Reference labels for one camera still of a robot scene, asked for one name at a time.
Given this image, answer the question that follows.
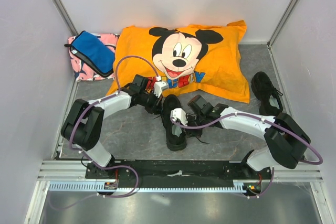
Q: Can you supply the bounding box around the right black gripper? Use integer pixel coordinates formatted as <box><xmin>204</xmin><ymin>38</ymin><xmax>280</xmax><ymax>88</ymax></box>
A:
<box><xmin>180</xmin><ymin>113</ymin><xmax>207</xmax><ymax>138</ymax></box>

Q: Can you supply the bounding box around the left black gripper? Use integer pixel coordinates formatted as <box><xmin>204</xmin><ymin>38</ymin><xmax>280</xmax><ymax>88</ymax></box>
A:
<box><xmin>139</xmin><ymin>90</ymin><xmax>164</xmax><ymax>115</ymax></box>

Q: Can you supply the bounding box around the black shoe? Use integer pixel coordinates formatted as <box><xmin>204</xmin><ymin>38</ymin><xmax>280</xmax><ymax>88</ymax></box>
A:
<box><xmin>161</xmin><ymin>94</ymin><xmax>187</xmax><ymax>151</ymax></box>
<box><xmin>251</xmin><ymin>71</ymin><xmax>283</xmax><ymax>116</ymax></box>

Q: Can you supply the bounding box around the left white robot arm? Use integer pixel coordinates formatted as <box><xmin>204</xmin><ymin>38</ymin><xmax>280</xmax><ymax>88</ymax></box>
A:
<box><xmin>61</xmin><ymin>75</ymin><xmax>169</xmax><ymax>178</ymax></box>

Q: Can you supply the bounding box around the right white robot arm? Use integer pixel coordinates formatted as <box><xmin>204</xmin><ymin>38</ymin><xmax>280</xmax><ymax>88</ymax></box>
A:
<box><xmin>184</xmin><ymin>95</ymin><xmax>311</xmax><ymax>179</ymax></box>

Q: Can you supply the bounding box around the orange Mickey Mouse pillow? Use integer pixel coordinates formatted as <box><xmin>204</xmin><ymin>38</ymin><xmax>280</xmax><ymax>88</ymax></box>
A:
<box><xmin>107</xmin><ymin>20</ymin><xmax>250</xmax><ymax>103</ymax></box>

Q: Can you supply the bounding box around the blue cloth pouch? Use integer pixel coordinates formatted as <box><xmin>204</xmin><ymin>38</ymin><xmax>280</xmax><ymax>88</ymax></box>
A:
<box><xmin>64</xmin><ymin>31</ymin><xmax>116</xmax><ymax>78</ymax></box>

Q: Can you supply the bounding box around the pink patterned cloth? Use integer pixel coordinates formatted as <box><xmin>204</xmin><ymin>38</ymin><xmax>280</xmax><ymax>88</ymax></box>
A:
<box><xmin>68</xmin><ymin>33</ymin><xmax>120</xmax><ymax>82</ymax></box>

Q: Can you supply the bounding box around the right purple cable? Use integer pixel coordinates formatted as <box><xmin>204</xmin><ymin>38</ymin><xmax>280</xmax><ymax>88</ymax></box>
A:
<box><xmin>170</xmin><ymin>112</ymin><xmax>323</xmax><ymax>200</ymax></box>

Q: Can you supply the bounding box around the purple cable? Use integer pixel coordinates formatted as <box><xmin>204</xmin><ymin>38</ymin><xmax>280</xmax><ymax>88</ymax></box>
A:
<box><xmin>170</xmin><ymin>112</ymin><xmax>323</xmax><ymax>200</ymax></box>
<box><xmin>47</xmin><ymin>55</ymin><xmax>161</xmax><ymax>210</ymax></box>

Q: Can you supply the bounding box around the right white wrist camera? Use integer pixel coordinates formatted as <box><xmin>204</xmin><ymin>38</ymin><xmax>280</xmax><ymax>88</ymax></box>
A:
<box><xmin>170</xmin><ymin>108</ymin><xmax>188</xmax><ymax>126</ymax></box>

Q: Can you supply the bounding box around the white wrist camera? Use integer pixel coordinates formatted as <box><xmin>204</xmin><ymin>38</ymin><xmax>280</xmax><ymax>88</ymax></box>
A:
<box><xmin>153</xmin><ymin>76</ymin><xmax>169</xmax><ymax>98</ymax></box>
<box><xmin>170</xmin><ymin>108</ymin><xmax>188</xmax><ymax>126</ymax></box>

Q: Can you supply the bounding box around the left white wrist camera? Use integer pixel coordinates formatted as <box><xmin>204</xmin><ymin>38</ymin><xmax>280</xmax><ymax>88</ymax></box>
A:
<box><xmin>153</xmin><ymin>76</ymin><xmax>169</xmax><ymax>98</ymax></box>

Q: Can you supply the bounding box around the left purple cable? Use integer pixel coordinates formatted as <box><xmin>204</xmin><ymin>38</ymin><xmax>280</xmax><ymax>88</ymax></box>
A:
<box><xmin>47</xmin><ymin>55</ymin><xmax>161</xmax><ymax>210</ymax></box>

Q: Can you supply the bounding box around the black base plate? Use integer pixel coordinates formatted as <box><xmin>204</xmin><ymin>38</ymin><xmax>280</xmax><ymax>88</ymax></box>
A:
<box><xmin>85</xmin><ymin>159</ymin><xmax>271</xmax><ymax>188</ymax></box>

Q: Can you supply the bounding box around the aluminium rail at left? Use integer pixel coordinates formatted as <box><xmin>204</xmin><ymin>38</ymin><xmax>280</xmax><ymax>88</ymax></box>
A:
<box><xmin>37</xmin><ymin>160</ymin><xmax>86</xmax><ymax>181</ymax></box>

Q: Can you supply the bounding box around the aluminium rail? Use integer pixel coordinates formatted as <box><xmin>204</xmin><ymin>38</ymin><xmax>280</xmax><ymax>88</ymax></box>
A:
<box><xmin>274</xmin><ymin>163</ymin><xmax>323</xmax><ymax>183</ymax></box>
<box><xmin>37</xmin><ymin>160</ymin><xmax>86</xmax><ymax>181</ymax></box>

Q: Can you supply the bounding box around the aluminium rail at right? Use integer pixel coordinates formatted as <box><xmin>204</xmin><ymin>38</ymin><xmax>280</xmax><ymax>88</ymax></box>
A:
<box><xmin>274</xmin><ymin>163</ymin><xmax>323</xmax><ymax>183</ymax></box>

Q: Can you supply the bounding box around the slotted grey cable duct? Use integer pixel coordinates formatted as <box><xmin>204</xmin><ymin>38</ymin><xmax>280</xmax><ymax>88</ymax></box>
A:
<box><xmin>48</xmin><ymin>179</ymin><xmax>258</xmax><ymax>193</ymax></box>

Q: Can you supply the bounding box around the left aluminium frame post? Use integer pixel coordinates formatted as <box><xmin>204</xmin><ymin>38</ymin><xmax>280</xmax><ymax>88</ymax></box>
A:
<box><xmin>52</xmin><ymin>0</ymin><xmax>79</xmax><ymax>36</ymax></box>

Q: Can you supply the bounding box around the aluminium frame post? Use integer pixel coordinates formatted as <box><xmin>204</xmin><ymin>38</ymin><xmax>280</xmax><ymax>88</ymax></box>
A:
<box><xmin>267</xmin><ymin>0</ymin><xmax>316</xmax><ymax>46</ymax></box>
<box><xmin>52</xmin><ymin>0</ymin><xmax>79</xmax><ymax>36</ymax></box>

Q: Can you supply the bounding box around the right aluminium frame post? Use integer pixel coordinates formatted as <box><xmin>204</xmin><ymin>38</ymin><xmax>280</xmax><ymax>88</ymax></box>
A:
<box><xmin>267</xmin><ymin>0</ymin><xmax>316</xmax><ymax>46</ymax></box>

